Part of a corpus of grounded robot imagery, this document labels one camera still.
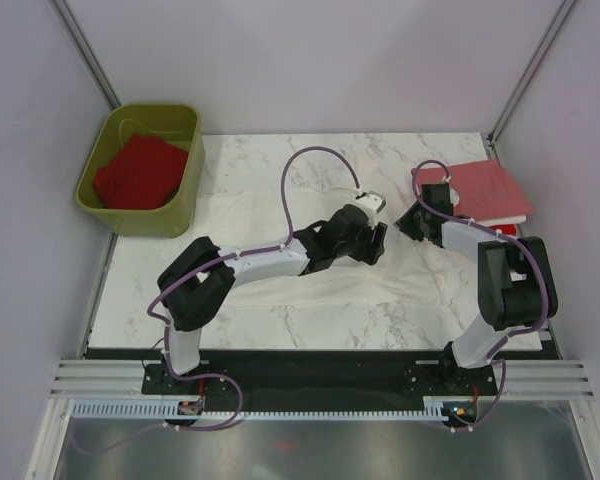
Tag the red folded t-shirt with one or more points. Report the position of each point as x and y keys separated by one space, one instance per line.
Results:
x=506 y=229

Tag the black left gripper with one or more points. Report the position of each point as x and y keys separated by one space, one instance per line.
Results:
x=376 y=249

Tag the aluminium frame post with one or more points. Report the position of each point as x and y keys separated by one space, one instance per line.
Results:
x=550 y=35
x=85 y=50

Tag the pink folded t-shirt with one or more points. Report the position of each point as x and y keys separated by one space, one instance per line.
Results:
x=486 y=190

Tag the right aluminium frame post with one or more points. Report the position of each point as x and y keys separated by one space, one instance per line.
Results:
x=550 y=35

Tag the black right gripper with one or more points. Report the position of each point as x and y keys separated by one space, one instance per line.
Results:
x=406 y=226

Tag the white printed t-shirt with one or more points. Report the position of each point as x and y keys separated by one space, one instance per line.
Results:
x=253 y=217

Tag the white folded t-shirt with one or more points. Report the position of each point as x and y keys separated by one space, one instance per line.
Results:
x=499 y=222

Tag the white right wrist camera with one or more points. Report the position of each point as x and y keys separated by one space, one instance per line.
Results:
x=453 y=194

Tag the left aluminium frame post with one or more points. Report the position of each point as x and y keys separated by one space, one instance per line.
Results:
x=85 y=50

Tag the dark red t-shirt in bin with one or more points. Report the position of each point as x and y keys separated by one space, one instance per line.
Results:
x=143 y=175

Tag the olive green plastic bin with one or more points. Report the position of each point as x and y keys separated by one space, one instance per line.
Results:
x=177 y=124

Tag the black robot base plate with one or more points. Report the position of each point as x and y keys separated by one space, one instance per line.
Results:
x=281 y=381

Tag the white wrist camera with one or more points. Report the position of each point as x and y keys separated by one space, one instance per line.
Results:
x=453 y=194
x=372 y=203

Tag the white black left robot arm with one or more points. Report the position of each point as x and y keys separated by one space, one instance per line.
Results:
x=196 y=284

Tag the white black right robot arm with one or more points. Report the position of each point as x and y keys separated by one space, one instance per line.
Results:
x=516 y=293

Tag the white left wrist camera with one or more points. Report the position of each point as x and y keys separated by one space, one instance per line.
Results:
x=372 y=203

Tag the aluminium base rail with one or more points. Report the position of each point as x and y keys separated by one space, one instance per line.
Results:
x=76 y=380

